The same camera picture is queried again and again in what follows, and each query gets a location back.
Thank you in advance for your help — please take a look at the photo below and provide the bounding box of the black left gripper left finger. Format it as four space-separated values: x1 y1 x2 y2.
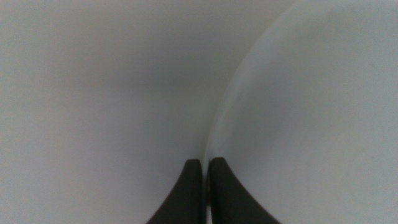
146 159 205 224

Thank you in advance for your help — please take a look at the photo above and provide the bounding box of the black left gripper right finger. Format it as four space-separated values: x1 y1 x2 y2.
207 157 282 224

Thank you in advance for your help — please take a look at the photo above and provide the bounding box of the white shallow bowl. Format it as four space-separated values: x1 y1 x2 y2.
203 0 398 224

